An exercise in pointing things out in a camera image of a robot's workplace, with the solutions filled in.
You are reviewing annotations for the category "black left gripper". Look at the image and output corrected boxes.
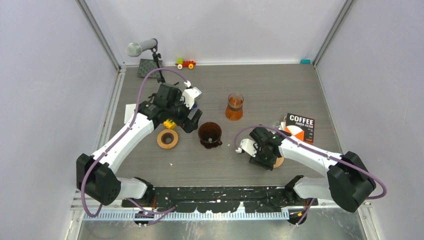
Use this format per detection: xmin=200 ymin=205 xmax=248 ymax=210
xmin=166 ymin=92 xmax=202 ymax=133

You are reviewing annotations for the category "large wooden ring holder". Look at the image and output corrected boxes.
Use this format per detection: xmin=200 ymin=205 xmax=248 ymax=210
xmin=273 ymin=157 xmax=285 ymax=169

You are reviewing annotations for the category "dark brown dripper cup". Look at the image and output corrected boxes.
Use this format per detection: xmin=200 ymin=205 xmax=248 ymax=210
xmin=198 ymin=122 xmax=223 ymax=149

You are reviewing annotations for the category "orange coffee filter box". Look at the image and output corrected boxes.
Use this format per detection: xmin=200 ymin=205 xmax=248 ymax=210
xmin=278 ymin=113 xmax=316 ymax=145

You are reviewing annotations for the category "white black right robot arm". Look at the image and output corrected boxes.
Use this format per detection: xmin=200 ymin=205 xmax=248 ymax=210
xmin=237 ymin=125 xmax=377 ymax=213

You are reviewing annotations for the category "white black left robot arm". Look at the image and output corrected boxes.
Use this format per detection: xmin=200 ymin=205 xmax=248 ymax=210
xmin=76 ymin=101 xmax=203 ymax=207

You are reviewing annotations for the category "yellow green toy brick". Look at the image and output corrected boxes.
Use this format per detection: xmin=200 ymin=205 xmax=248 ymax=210
xmin=163 ymin=119 xmax=177 ymax=130

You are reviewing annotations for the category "amber glass carafe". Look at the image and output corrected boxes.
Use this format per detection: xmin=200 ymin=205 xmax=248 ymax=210
xmin=225 ymin=92 xmax=244 ymax=121

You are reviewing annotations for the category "toy brick car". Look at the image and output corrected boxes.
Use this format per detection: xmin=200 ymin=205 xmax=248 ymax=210
xmin=175 ymin=57 xmax=196 ymax=70

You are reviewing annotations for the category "white paper sheet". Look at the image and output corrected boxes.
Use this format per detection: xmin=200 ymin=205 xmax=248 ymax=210
xmin=124 ymin=103 xmax=137 ymax=124

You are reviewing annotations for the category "grey microphone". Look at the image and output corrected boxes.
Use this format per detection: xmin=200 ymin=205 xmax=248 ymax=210
xmin=125 ymin=38 xmax=158 ymax=57

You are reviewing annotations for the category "teal block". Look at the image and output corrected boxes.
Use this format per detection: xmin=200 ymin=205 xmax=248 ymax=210
xmin=300 ymin=59 xmax=311 ymax=64

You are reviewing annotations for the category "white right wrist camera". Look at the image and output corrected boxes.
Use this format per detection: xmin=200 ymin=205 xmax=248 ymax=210
xmin=235 ymin=138 xmax=257 ymax=157

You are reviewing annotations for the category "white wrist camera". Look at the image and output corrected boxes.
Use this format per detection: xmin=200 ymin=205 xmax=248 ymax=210
xmin=235 ymin=138 xmax=257 ymax=157
xmin=180 ymin=81 xmax=203 ymax=110

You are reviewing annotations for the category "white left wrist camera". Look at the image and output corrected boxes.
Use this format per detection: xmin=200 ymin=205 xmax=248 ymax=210
xmin=180 ymin=81 xmax=203 ymax=110

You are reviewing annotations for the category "small wooden ring holder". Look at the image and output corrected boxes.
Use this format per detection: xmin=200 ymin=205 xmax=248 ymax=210
xmin=156 ymin=129 xmax=179 ymax=150

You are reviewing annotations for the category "grey studded base plate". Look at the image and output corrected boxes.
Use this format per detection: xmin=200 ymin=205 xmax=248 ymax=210
xmin=137 ymin=59 xmax=163 ymax=79

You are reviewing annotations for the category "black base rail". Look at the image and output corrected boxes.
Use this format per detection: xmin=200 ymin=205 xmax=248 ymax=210
xmin=135 ymin=186 xmax=311 ymax=213

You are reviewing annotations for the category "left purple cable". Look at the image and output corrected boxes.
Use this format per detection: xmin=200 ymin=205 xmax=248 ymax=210
xmin=80 ymin=67 xmax=192 ymax=219

